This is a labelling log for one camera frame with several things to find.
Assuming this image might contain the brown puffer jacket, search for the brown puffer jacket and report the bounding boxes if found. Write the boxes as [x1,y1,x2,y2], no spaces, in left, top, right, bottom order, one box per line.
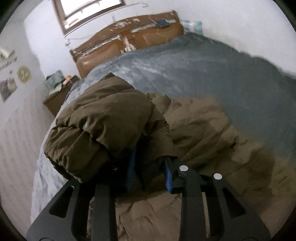
[44,74,295,240]

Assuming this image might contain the teal folded clothes pile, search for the teal folded clothes pile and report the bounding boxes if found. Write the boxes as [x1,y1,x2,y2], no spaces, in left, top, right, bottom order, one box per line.
[45,70,65,95]

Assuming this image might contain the brown wooden nightstand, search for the brown wooden nightstand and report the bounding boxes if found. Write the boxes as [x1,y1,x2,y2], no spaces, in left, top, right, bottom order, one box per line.
[43,75,80,116]

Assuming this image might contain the grey plush bed blanket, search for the grey plush bed blanket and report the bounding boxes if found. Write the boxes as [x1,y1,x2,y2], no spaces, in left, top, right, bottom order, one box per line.
[30,32,296,223]

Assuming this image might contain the yellow flower cat sticker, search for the yellow flower cat sticker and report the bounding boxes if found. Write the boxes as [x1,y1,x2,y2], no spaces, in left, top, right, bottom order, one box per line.
[17,66,31,84]

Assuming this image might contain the brown wooden headboard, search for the brown wooden headboard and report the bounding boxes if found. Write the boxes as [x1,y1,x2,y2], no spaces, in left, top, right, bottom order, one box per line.
[70,11,184,78]

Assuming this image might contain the brown framed window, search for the brown framed window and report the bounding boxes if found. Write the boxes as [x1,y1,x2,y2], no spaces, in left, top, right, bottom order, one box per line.
[52,0,125,34]

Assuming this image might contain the black device on headboard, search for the black device on headboard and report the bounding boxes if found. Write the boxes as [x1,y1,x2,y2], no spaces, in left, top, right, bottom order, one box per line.
[156,19,171,29]

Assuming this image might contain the grey cats wall sticker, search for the grey cats wall sticker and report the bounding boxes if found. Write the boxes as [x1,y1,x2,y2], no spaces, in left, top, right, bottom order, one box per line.
[0,77,17,103]

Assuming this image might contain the peeling white wall poster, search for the peeling white wall poster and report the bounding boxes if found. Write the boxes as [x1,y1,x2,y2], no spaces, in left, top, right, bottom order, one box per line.
[0,47,15,61]

